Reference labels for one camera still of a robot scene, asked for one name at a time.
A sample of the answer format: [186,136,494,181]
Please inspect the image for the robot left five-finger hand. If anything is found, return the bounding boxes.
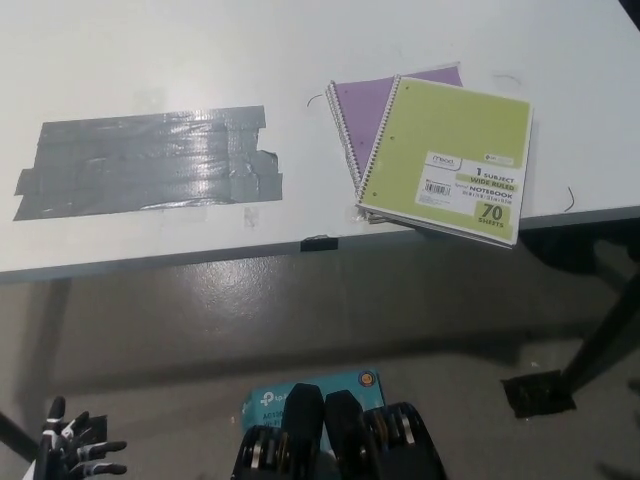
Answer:
[29,396,129,480]

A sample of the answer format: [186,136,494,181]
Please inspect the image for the green spiral notebook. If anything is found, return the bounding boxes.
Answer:
[354,74,535,248]

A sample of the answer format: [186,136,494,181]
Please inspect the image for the robot body black blocks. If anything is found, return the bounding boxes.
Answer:
[230,382,451,480]

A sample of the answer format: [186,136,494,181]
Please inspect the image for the teal router box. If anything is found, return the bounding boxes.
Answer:
[243,368,387,441]

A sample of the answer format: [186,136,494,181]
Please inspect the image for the purple spiral notebook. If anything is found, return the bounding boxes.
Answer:
[324,62,465,226]

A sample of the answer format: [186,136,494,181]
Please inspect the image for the grey duct tape patch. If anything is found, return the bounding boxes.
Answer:
[10,104,285,222]

